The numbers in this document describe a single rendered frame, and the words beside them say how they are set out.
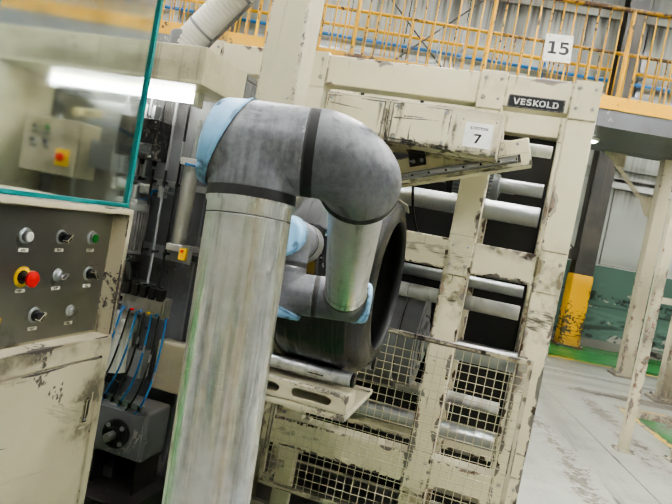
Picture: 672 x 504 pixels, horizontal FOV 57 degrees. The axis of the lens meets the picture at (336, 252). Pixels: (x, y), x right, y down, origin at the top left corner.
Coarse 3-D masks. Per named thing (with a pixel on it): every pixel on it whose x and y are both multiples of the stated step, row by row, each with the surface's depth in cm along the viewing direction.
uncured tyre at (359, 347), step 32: (320, 224) 170; (384, 224) 172; (384, 256) 216; (384, 288) 217; (288, 320) 171; (320, 320) 168; (384, 320) 205; (288, 352) 182; (320, 352) 175; (352, 352) 173
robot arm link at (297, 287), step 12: (288, 264) 129; (300, 264) 130; (288, 276) 129; (300, 276) 131; (312, 276) 131; (288, 288) 129; (300, 288) 129; (312, 288) 129; (288, 300) 129; (300, 300) 129; (288, 312) 129; (300, 312) 130
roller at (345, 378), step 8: (272, 352) 185; (272, 360) 183; (280, 360) 182; (288, 360) 182; (296, 360) 182; (304, 360) 182; (280, 368) 183; (288, 368) 182; (296, 368) 181; (304, 368) 180; (312, 368) 180; (320, 368) 179; (328, 368) 179; (336, 368) 180; (312, 376) 180; (320, 376) 179; (328, 376) 178; (336, 376) 177; (344, 376) 177; (352, 376) 177; (344, 384) 177; (352, 384) 177
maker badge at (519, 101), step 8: (512, 96) 226; (520, 96) 226; (528, 96) 225; (512, 104) 226; (520, 104) 226; (528, 104) 225; (536, 104) 224; (544, 104) 223; (552, 104) 223; (560, 104) 222; (560, 112) 222
